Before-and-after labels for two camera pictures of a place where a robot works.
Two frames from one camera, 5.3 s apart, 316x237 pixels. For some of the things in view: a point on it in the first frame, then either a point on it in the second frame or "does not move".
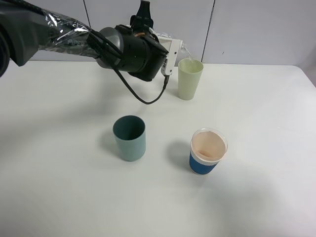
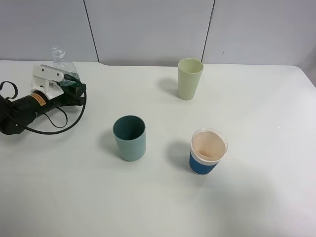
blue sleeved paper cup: x=208 y=146 does not move
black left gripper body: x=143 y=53 -> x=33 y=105
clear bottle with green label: x=183 y=47 -> x=64 y=66
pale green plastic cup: x=189 y=70 does not move
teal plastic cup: x=130 y=132 does not move
